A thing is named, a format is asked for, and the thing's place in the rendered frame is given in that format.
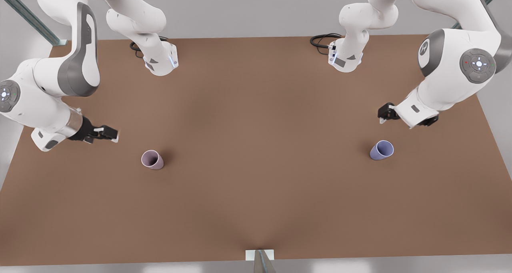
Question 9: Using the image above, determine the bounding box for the purple cup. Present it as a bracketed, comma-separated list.
[369, 140, 394, 161]

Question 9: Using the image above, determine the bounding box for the pink cup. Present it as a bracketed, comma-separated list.
[141, 150, 164, 170]

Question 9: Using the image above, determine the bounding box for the black cable loop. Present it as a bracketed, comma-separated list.
[310, 33, 343, 55]
[130, 36, 169, 59]

